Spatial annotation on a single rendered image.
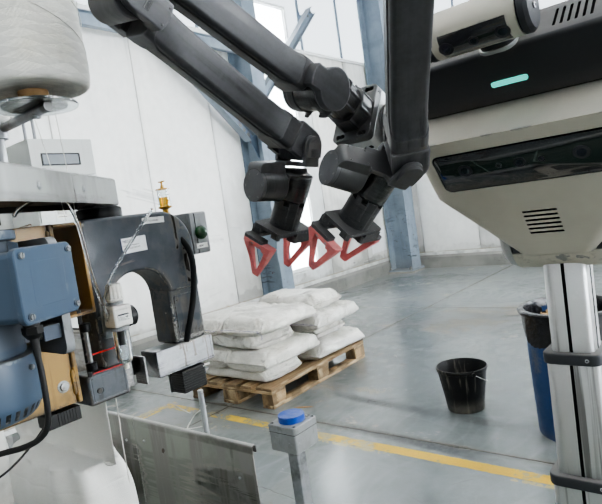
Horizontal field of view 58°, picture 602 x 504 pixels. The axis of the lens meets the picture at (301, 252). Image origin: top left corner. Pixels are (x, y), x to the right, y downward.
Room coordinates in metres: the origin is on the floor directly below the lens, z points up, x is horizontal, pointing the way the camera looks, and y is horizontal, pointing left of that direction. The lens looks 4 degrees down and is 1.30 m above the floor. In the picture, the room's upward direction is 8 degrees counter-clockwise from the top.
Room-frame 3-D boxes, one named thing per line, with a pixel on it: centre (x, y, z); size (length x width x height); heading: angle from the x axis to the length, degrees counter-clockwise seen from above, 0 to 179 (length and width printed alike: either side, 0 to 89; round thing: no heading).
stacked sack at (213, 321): (4.21, 0.62, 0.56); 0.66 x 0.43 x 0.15; 137
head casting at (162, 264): (1.17, 0.42, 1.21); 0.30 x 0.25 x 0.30; 50
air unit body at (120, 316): (0.98, 0.34, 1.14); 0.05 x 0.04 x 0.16; 140
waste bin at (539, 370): (2.69, -1.28, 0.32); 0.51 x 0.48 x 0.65; 140
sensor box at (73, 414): (0.93, 0.46, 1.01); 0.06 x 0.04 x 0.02; 140
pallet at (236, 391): (4.33, 0.28, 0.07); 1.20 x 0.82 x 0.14; 142
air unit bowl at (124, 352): (0.97, 0.34, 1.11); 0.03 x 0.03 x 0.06
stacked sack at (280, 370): (4.04, 0.48, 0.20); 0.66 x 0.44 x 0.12; 50
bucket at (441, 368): (3.18, -0.84, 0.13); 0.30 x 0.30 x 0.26
